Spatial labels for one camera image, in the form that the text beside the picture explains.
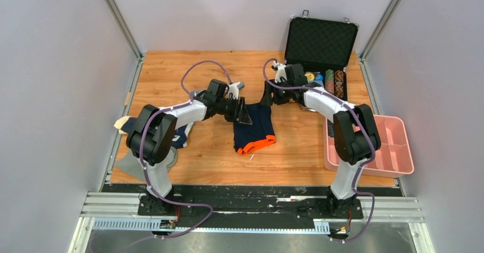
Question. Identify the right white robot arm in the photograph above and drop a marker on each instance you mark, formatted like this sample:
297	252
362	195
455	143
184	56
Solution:
356	138

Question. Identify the blue dealer button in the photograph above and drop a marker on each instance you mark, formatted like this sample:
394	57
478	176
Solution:
319	77

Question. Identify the glittery silver microphone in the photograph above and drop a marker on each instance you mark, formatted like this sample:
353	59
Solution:
194	93

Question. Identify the navy striped underwear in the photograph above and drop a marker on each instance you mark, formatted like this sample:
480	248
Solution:
330	129

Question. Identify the green poker chip stack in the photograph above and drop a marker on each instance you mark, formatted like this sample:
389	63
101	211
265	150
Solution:
329	81

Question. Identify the aluminium frame rail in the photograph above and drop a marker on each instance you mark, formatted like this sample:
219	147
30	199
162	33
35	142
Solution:
119	211

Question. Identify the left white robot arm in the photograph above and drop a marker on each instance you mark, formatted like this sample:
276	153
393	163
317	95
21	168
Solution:
150	134

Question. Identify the navy orange boxer briefs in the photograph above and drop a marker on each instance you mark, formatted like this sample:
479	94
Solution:
258	135

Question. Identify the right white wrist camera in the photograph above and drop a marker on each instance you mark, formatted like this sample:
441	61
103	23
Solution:
281	75

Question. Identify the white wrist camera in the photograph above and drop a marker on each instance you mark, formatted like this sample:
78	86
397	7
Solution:
281	75
234	90

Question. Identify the yellow dealer button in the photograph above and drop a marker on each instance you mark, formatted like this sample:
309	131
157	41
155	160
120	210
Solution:
310	77

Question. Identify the pink compartment tray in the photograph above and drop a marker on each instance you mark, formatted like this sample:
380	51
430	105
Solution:
394	158

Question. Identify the brown poker chip stack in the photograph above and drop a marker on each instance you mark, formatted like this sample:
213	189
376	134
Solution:
339	84

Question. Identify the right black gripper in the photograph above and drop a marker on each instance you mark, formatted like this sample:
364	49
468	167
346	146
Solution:
267	99

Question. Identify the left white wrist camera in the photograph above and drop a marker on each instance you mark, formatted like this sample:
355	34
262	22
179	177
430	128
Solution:
234	90

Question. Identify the black poker chip case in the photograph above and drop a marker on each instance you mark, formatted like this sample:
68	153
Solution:
320	44

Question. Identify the grey cloth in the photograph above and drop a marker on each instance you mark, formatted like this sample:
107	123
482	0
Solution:
130	165

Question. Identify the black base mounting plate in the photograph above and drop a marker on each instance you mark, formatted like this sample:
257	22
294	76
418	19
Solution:
250	206

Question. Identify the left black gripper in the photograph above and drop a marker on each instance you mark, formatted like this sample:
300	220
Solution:
243	116

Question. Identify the navy white orange garment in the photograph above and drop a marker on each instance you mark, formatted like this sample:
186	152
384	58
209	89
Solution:
179	136

